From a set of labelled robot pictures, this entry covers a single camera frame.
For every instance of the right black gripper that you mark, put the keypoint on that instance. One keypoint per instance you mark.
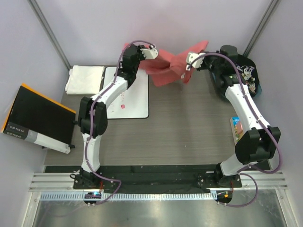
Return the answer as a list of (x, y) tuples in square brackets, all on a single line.
[(202, 67)]

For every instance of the white dry-erase board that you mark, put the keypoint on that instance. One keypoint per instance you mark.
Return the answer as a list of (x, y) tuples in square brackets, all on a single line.
[(132, 103)]

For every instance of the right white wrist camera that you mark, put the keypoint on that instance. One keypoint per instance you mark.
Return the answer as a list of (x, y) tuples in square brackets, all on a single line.
[(194, 60)]

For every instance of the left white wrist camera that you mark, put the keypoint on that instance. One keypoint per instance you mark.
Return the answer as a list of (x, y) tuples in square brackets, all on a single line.
[(150, 53)]

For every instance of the black orange clip file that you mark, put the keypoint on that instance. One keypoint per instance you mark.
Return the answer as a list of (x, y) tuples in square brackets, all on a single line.
[(38, 119)]

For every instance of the pink t shirt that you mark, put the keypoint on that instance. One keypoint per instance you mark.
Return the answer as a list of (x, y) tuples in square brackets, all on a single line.
[(168, 68)]

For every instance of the blue picture book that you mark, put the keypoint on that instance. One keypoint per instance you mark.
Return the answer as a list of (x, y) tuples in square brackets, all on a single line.
[(237, 129)]

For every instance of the teal plastic basket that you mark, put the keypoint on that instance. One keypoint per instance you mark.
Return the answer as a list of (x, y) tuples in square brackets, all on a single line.
[(223, 97)]

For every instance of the black floral t shirt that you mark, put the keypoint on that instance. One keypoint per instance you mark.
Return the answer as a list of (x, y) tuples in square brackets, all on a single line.
[(247, 69)]

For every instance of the folded white t shirt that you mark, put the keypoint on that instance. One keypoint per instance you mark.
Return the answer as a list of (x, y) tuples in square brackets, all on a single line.
[(84, 80)]

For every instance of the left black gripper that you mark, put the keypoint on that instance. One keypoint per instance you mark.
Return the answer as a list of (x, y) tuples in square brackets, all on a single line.
[(138, 51)]

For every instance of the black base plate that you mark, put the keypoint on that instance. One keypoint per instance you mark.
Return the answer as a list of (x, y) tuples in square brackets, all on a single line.
[(156, 179)]

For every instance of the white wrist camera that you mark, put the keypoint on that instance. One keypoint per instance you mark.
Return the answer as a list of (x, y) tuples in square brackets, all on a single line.
[(194, 60), (150, 53)]

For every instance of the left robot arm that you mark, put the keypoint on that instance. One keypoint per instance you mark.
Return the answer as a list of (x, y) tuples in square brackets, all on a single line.
[(92, 116)]

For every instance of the slotted cable duct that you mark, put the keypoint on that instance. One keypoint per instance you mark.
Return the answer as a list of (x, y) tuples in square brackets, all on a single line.
[(94, 196)]

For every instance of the aluminium frame rail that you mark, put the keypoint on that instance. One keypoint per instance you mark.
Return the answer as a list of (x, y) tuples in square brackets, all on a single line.
[(62, 182)]

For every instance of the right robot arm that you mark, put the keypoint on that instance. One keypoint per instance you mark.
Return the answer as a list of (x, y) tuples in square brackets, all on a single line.
[(236, 79)]

